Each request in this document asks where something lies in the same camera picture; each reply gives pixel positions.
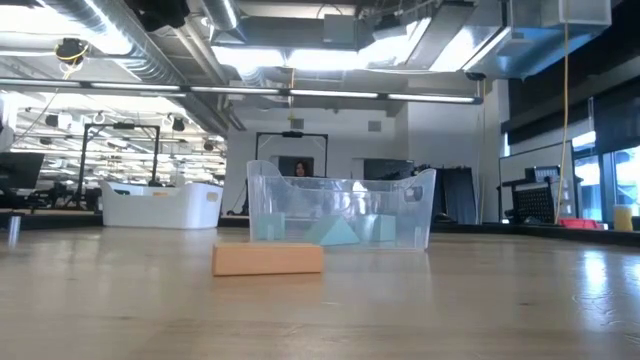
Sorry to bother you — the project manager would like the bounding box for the teal triangular block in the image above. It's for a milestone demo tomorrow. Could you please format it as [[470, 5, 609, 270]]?
[[303, 215, 362, 247]]

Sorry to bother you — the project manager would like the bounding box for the teal cube block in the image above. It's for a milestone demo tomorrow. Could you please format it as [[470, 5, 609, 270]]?
[[255, 211, 287, 242]]

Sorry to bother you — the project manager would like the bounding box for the teal rectangular block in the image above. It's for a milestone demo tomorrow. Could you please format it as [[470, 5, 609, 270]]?
[[358, 214, 398, 243]]

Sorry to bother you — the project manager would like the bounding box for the natural wood long block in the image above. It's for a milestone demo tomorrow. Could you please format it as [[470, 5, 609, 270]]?
[[211, 241, 325, 278]]

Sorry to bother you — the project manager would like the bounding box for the clear plastic bin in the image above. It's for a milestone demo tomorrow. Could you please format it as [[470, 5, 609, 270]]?
[[246, 159, 438, 252]]

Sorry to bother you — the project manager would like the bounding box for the long ceiling light bar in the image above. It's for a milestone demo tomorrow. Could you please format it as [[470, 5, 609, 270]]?
[[0, 77, 484, 105]]

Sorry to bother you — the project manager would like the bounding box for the black curtain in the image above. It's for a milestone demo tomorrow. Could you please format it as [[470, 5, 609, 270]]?
[[434, 165, 479, 225]]

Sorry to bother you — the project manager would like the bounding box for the white plastic bin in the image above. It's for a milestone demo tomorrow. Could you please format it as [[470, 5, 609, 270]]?
[[99, 180, 225, 230]]

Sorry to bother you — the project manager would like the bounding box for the black perforated cart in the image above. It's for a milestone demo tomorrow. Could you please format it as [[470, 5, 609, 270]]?
[[497, 165, 564, 225]]

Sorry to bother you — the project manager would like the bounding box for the white partition board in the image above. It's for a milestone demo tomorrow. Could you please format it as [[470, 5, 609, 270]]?
[[498, 141, 576, 221]]

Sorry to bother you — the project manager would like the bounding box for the red box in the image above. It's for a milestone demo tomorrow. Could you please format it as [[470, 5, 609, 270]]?
[[557, 217, 601, 231]]

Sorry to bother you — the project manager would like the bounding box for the black computer monitor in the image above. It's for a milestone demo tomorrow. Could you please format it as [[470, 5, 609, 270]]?
[[0, 151, 45, 191]]

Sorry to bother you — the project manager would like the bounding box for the yellow cup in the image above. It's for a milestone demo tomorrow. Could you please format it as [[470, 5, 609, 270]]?
[[613, 203, 634, 232]]

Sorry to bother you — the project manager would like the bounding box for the black stand frame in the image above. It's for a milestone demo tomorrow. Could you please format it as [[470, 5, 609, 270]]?
[[253, 130, 330, 174], [75, 123, 162, 202]]

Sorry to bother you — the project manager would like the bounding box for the yellow hanging cord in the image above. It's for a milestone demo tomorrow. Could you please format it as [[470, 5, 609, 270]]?
[[553, 0, 571, 225]]

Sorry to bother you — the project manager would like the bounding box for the black hanging ceiling camera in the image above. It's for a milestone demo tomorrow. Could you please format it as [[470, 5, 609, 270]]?
[[53, 37, 91, 66]]

